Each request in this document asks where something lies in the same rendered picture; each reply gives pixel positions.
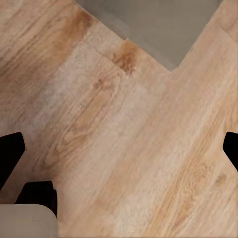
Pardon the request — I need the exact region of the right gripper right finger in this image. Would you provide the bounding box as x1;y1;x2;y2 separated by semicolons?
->
223;132;238;171

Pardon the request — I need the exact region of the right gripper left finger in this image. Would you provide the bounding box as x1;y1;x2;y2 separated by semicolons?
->
0;132;25;191

